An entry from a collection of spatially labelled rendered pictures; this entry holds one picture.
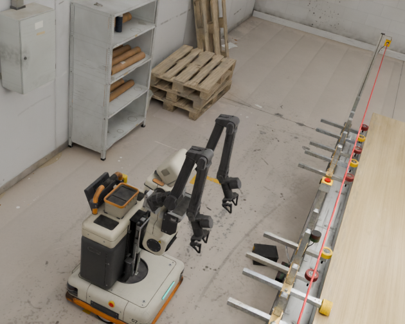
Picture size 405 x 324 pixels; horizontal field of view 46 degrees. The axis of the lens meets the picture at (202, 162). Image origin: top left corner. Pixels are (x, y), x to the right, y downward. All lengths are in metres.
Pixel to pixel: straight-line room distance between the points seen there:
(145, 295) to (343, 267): 1.35
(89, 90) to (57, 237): 1.48
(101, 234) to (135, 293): 0.57
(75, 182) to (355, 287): 2.85
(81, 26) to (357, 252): 3.05
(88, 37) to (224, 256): 2.32
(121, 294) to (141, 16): 3.02
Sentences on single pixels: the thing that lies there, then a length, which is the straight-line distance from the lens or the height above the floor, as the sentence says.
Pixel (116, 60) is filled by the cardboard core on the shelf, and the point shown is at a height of 0.97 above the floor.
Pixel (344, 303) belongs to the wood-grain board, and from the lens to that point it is 3.00.
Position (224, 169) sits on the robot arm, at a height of 1.28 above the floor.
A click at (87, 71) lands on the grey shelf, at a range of 4.79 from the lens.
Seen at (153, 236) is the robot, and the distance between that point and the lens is 3.15.
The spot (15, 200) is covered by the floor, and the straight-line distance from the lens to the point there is 4.66.
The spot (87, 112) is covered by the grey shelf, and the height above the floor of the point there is 0.49.
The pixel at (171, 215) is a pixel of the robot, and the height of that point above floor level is 1.04.
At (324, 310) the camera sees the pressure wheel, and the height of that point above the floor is 0.95.
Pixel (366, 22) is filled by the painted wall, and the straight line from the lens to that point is 10.30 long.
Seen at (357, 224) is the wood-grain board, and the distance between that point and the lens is 3.59.
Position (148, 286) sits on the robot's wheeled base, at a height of 0.28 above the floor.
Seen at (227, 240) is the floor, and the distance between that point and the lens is 4.43.
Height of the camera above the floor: 2.96
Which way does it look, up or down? 34 degrees down
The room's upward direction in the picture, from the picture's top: 11 degrees clockwise
